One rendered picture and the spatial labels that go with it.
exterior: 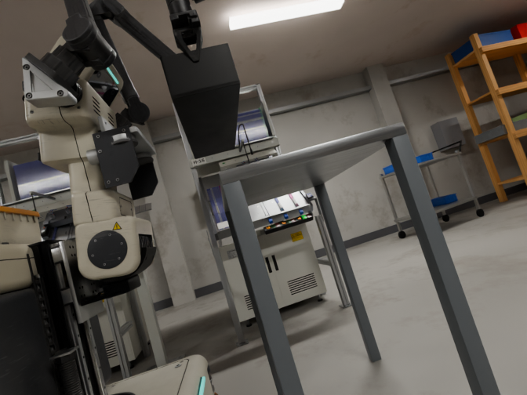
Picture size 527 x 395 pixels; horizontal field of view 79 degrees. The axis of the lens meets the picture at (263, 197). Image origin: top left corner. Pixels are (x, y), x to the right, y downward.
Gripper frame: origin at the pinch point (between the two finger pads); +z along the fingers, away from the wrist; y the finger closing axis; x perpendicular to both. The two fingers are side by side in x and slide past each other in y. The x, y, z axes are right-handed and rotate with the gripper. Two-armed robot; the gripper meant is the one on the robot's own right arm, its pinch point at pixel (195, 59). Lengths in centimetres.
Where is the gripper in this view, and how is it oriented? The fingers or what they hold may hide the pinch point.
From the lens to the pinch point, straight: 88.2
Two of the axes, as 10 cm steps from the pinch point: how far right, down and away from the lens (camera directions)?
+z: 3.0, 9.5, -1.0
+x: -9.5, 2.9, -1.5
